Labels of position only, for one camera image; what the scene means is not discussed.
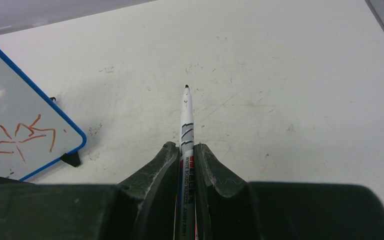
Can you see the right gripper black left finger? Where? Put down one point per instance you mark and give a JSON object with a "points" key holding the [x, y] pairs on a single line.
{"points": [[141, 207]]}

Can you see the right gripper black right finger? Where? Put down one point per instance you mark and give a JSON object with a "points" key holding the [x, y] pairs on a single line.
{"points": [[230, 208]]}

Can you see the red capped whiteboard marker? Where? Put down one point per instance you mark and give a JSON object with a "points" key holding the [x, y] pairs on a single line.
{"points": [[185, 207]]}

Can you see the blue framed whiteboard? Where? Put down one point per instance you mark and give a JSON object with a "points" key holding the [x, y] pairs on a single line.
{"points": [[34, 132]]}

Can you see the aluminium frame rail back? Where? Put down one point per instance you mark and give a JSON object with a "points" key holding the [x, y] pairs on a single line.
{"points": [[17, 15]]}

